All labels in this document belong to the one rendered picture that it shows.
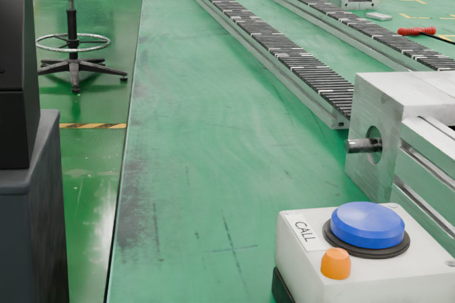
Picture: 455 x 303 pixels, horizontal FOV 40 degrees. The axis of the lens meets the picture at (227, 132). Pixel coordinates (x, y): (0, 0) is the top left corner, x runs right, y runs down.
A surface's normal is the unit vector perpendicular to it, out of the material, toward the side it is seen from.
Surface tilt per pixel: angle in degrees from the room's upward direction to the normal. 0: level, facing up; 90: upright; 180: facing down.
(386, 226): 3
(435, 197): 90
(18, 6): 45
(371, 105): 90
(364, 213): 3
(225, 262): 0
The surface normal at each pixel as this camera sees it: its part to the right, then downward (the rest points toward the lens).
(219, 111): 0.04, -0.93
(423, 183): -0.98, 0.04
